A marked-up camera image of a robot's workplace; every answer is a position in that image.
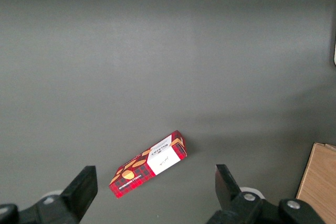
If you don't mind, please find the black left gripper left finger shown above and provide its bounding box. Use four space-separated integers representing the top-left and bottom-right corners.
0 165 98 224

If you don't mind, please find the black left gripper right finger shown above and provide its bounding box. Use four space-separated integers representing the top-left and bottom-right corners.
207 164 323 224

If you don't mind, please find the red tartan cookie box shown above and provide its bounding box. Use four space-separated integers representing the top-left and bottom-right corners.
109 130 188 200

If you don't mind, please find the light wooden cabinet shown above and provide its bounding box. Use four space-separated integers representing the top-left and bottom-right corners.
296 142 336 224

